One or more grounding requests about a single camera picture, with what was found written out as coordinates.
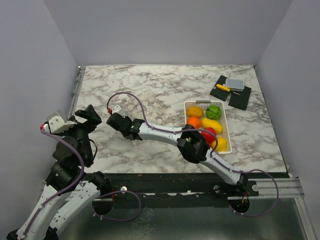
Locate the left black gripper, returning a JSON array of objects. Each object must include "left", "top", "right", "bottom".
[{"left": 60, "top": 104, "right": 102, "bottom": 163}]

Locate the clear zip top bag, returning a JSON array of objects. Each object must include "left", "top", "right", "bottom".
[{"left": 113, "top": 88, "right": 174, "bottom": 127}]

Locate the orange toy fruit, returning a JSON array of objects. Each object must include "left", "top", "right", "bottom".
[{"left": 186, "top": 116, "right": 202, "bottom": 129}]

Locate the red toy apple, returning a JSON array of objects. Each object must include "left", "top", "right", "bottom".
[{"left": 201, "top": 127, "right": 217, "bottom": 145}]

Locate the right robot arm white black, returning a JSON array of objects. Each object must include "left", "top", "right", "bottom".
[{"left": 106, "top": 113, "right": 249, "bottom": 196}]

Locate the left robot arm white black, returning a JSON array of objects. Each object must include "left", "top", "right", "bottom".
[{"left": 6, "top": 104, "right": 112, "bottom": 240}]

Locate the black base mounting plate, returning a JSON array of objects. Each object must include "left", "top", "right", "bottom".
[{"left": 94, "top": 173, "right": 257, "bottom": 209}]

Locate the orange yellow toy potato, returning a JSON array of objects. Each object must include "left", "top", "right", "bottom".
[{"left": 186, "top": 106, "right": 204, "bottom": 118}]

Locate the yellow toy mango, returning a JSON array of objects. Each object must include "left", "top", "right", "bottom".
[{"left": 201, "top": 117, "right": 224, "bottom": 134}]

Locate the white perforated plastic basket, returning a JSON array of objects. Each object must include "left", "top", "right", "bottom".
[{"left": 183, "top": 100, "right": 232, "bottom": 155}]

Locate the dark green toy melon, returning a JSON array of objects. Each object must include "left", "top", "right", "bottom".
[{"left": 205, "top": 105, "right": 222, "bottom": 121}]

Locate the yellow toy lemon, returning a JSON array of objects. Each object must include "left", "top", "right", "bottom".
[{"left": 210, "top": 136, "right": 228, "bottom": 152}]

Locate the black foam block left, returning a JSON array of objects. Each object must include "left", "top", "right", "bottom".
[{"left": 209, "top": 75, "right": 230, "bottom": 102}]

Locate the black foam block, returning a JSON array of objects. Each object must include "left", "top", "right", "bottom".
[
  {"left": 209, "top": 75, "right": 230, "bottom": 102},
  {"left": 228, "top": 86, "right": 252, "bottom": 111}
]

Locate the black foam block right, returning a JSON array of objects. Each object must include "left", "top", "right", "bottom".
[{"left": 228, "top": 86, "right": 252, "bottom": 111}]

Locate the grey lidded plastic box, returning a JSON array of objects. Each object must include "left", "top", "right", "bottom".
[{"left": 225, "top": 78, "right": 245, "bottom": 92}]

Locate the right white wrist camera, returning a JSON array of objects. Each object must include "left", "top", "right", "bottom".
[{"left": 107, "top": 104, "right": 128, "bottom": 118}]

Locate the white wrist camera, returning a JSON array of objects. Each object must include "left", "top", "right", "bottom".
[
  {"left": 40, "top": 110, "right": 78, "bottom": 135},
  {"left": 107, "top": 104, "right": 128, "bottom": 118}
]

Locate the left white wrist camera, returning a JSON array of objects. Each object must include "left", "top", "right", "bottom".
[{"left": 40, "top": 110, "right": 78, "bottom": 135}]

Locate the aluminium rail left edge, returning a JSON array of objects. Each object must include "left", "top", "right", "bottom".
[{"left": 54, "top": 65, "right": 87, "bottom": 166}]

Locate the aluminium rail frame front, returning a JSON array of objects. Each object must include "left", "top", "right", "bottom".
[{"left": 27, "top": 177, "right": 318, "bottom": 240}]

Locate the yellow handled knife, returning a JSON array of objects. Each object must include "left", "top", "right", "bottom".
[{"left": 216, "top": 84, "right": 241, "bottom": 96}]

